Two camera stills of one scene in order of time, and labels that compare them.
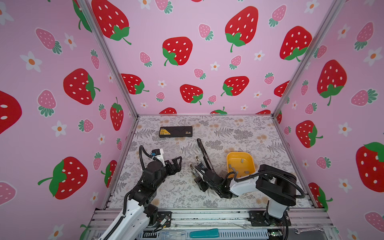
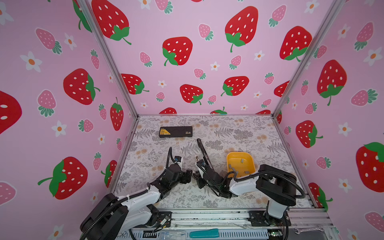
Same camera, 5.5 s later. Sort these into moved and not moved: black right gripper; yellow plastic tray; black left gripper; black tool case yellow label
Moved: black left gripper
Not moved: black right gripper; yellow plastic tray; black tool case yellow label
